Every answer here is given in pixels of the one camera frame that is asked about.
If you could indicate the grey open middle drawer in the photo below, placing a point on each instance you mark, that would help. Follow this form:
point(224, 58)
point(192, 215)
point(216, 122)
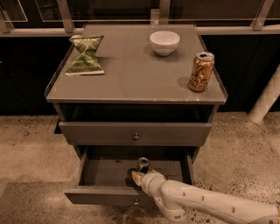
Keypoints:
point(104, 176)

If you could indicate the green chip bag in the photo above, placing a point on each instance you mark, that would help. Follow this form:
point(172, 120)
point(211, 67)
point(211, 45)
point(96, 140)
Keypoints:
point(86, 63)

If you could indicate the grey drawer cabinet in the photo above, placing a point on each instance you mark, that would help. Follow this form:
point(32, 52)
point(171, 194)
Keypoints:
point(137, 86)

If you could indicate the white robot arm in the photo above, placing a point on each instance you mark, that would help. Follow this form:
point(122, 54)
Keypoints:
point(238, 173)

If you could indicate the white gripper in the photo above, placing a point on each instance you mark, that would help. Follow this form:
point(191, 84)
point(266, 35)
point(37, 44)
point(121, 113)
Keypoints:
point(148, 178)

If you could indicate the silver blue redbull can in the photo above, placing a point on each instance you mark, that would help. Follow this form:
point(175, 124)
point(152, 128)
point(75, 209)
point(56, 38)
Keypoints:
point(143, 165)

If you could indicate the grey top drawer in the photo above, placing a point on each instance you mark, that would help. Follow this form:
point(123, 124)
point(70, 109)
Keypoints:
point(136, 133)

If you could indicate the metal railing frame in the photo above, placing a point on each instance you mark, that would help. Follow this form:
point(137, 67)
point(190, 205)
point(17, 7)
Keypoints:
point(24, 18)

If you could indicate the gold soda can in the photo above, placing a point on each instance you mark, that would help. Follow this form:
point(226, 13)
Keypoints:
point(203, 65)

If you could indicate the white ceramic bowl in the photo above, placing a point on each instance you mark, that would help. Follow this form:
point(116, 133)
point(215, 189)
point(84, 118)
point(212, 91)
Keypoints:
point(164, 42)

